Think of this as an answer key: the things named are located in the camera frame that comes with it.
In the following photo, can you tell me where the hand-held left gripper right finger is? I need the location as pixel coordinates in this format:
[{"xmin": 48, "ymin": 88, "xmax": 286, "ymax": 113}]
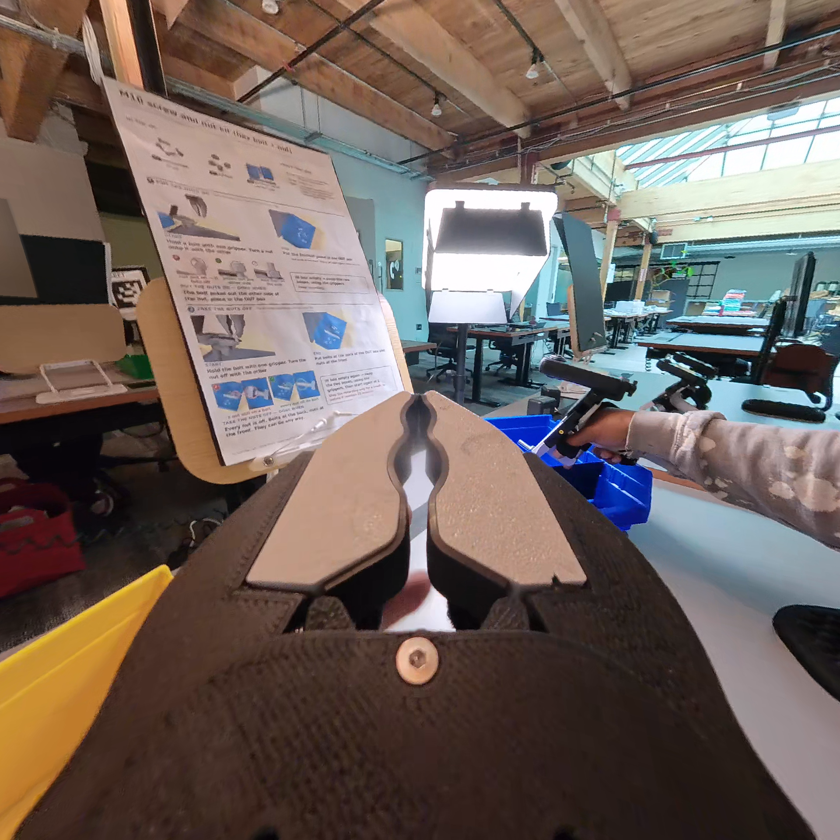
[{"xmin": 423, "ymin": 390, "xmax": 589, "ymax": 618}]

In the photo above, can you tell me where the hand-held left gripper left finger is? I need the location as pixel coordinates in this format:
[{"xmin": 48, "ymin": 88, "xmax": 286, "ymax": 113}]
[{"xmin": 246, "ymin": 392, "xmax": 421, "ymax": 621}]

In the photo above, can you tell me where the blue plastic bin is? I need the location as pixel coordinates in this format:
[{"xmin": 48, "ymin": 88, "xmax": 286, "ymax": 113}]
[{"xmin": 484, "ymin": 413, "xmax": 655, "ymax": 531}]

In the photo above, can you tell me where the yellow plastic bin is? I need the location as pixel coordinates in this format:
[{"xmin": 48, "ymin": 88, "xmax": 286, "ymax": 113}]
[{"xmin": 0, "ymin": 564, "xmax": 175, "ymax": 840}]

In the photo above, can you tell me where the person's right forearm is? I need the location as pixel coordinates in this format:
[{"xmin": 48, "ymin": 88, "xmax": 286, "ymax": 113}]
[{"xmin": 626, "ymin": 410, "xmax": 840, "ymax": 549}]

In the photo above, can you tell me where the person's right hand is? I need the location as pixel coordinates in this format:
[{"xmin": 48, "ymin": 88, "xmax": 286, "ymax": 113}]
[{"xmin": 570, "ymin": 407, "xmax": 639, "ymax": 467}]

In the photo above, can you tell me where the person's left hand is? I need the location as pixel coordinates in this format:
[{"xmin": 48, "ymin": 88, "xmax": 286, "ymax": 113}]
[{"xmin": 388, "ymin": 571, "xmax": 437, "ymax": 624}]

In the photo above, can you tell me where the wooden desk with black legs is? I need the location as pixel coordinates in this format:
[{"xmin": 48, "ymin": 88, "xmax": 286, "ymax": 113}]
[
  {"xmin": 0, "ymin": 384, "xmax": 164, "ymax": 460},
  {"xmin": 465, "ymin": 323, "xmax": 573, "ymax": 406}
]

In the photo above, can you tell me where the black folding laptop stand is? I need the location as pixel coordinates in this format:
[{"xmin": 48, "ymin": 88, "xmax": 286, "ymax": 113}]
[{"xmin": 655, "ymin": 353, "xmax": 718, "ymax": 413}]

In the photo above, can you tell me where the black office chair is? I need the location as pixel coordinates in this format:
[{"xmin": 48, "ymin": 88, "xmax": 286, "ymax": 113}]
[{"xmin": 428, "ymin": 323, "xmax": 475, "ymax": 383}]

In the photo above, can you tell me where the bright studio light on stand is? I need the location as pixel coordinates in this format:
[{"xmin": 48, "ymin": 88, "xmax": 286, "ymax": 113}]
[{"xmin": 423, "ymin": 185, "xmax": 560, "ymax": 403}]

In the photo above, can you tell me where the black chair armrest pad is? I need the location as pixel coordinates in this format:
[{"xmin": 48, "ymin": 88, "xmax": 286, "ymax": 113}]
[{"xmin": 742, "ymin": 398, "xmax": 828, "ymax": 424}]

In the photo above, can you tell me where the brown office chair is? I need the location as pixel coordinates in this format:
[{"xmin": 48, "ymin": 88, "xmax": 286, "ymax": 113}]
[{"xmin": 763, "ymin": 343, "xmax": 836, "ymax": 403}]

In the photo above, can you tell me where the printed instruction sheet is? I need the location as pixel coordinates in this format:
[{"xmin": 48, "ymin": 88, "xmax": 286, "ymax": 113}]
[{"xmin": 101, "ymin": 77, "xmax": 405, "ymax": 467}]

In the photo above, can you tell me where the black computer monitor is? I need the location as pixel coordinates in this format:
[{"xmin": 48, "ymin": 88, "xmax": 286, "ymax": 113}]
[{"xmin": 753, "ymin": 251, "xmax": 819, "ymax": 387}]

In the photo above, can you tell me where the small black and white marker tag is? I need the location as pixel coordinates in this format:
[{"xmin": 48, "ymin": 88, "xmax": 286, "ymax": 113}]
[{"xmin": 108, "ymin": 266, "xmax": 152, "ymax": 322}]

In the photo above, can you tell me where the red storage bag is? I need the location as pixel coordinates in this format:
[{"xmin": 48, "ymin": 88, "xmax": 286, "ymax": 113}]
[{"xmin": 0, "ymin": 482, "xmax": 88, "ymax": 599}]

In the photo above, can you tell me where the black honeycomb armrest pad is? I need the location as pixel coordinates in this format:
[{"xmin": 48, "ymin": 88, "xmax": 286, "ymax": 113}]
[{"xmin": 773, "ymin": 604, "xmax": 840, "ymax": 702}]

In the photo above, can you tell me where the pale wooden document stand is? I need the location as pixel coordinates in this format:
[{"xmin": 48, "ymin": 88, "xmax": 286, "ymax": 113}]
[{"xmin": 0, "ymin": 303, "xmax": 130, "ymax": 405}]

